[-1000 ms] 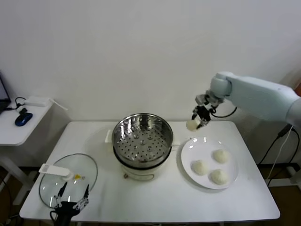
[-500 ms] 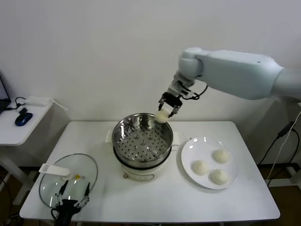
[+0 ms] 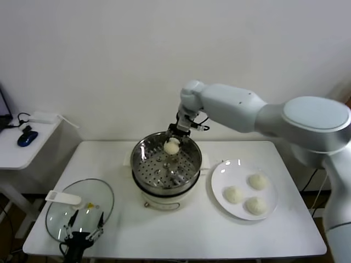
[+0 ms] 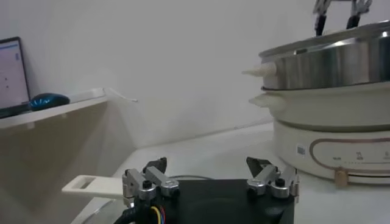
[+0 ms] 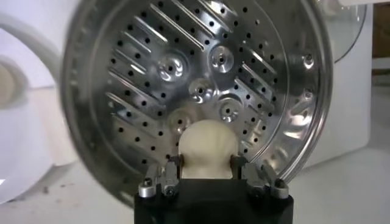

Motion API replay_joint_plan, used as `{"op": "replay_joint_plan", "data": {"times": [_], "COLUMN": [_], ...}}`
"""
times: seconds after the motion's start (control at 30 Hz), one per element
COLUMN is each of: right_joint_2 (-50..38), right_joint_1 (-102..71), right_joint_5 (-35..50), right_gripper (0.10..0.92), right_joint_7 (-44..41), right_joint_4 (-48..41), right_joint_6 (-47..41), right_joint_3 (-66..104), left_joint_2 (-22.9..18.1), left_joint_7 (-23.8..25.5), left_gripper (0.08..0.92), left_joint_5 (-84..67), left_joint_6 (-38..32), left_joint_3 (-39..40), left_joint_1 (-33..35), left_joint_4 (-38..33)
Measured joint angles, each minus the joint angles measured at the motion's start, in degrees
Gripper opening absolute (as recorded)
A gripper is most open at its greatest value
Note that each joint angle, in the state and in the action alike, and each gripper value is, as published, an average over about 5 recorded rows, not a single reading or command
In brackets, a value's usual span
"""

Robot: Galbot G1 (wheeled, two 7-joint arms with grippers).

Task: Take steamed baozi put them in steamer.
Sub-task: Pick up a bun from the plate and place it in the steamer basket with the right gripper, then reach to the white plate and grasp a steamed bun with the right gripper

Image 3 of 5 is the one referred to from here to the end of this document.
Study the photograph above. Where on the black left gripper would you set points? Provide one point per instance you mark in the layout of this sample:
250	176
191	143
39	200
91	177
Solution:
74	243

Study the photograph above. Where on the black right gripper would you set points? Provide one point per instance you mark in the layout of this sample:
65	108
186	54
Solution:
179	131

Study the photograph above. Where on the white steamed baozi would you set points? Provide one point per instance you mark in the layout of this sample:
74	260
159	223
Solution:
171	149
258	181
255	206
233	194

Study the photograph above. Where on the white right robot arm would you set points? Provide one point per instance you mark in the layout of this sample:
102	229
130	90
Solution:
233	101

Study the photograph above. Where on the perforated stainless steel steamer basket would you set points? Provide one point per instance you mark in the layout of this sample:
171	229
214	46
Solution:
153	175

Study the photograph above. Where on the white electric cooker pot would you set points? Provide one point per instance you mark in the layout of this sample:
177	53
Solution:
161	204

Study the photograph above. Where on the white round plate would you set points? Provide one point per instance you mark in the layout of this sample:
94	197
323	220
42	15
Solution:
219	189

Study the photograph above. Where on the white side table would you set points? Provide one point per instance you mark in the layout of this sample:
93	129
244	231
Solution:
16	156

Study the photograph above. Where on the blue computer mouse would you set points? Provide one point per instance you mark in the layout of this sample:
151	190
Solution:
27	139

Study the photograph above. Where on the white power adapter box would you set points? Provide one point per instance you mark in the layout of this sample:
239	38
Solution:
42	117

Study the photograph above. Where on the black laptop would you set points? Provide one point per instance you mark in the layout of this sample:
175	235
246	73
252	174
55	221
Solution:
4	109

